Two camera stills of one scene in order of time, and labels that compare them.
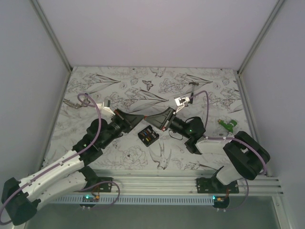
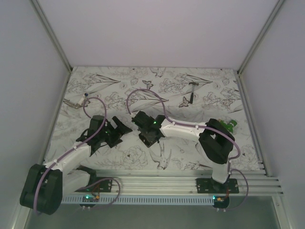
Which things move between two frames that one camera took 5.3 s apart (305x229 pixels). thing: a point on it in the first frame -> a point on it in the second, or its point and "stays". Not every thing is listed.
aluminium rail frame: (155, 182) stays
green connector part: (230, 126) stays
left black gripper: (135, 119) -> (117, 132)
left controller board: (89, 198) stays
